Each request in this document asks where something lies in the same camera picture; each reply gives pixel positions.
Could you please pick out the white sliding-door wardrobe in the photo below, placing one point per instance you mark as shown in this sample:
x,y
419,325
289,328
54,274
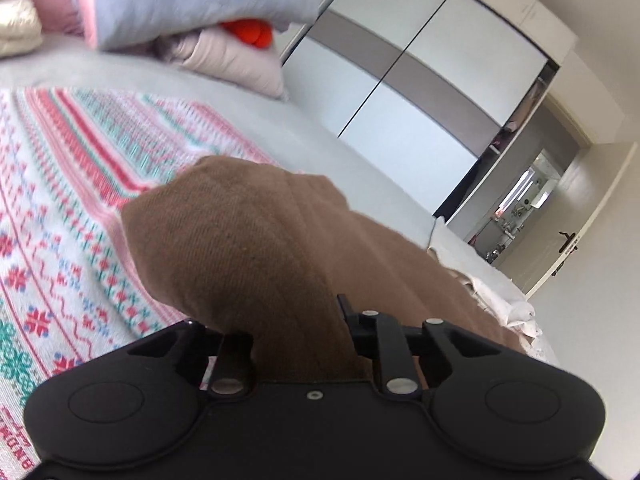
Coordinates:
x,y
410,90

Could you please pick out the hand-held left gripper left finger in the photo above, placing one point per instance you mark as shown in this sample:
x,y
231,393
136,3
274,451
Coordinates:
x,y
230,360

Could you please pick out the brown garment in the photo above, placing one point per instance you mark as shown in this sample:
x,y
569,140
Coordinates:
x,y
260,250

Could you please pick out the pale pink pillow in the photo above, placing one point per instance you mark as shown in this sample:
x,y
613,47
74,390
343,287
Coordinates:
x,y
230,65

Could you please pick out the white door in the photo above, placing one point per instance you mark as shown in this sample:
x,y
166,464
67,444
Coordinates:
x,y
595,220

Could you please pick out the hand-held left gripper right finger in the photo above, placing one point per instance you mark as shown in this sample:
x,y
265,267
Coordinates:
x,y
387,345

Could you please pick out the cream cloth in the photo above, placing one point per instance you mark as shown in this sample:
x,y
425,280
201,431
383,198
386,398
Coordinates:
x,y
480,280

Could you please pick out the orange soft object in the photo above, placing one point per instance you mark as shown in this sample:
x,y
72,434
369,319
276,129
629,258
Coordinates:
x,y
247,34

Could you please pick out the bed with grey sheet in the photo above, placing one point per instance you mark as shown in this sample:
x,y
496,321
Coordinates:
x,y
320,155

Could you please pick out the cluttered shelf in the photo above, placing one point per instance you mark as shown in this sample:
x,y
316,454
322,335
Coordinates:
x,y
520,205

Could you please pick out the cream quilt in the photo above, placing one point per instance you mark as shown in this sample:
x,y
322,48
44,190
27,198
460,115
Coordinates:
x,y
17,20

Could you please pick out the pink green patterned blanket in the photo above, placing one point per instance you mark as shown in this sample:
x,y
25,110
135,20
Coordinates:
x,y
65,200

